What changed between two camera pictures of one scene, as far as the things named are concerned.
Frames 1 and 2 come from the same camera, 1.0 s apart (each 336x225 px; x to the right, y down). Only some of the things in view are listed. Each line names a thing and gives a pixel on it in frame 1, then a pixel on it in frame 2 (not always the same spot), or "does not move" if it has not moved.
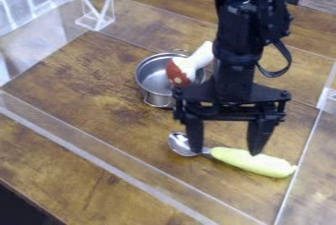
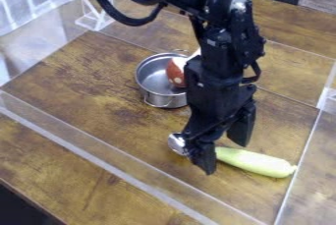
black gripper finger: x=259 y=131 to x=242 y=129
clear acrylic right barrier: x=310 y=200 does not move
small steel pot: x=153 y=79 does not move
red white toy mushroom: x=183 y=68 does not move
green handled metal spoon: x=234 y=157 does not move
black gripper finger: x=195 y=133 to x=205 y=156
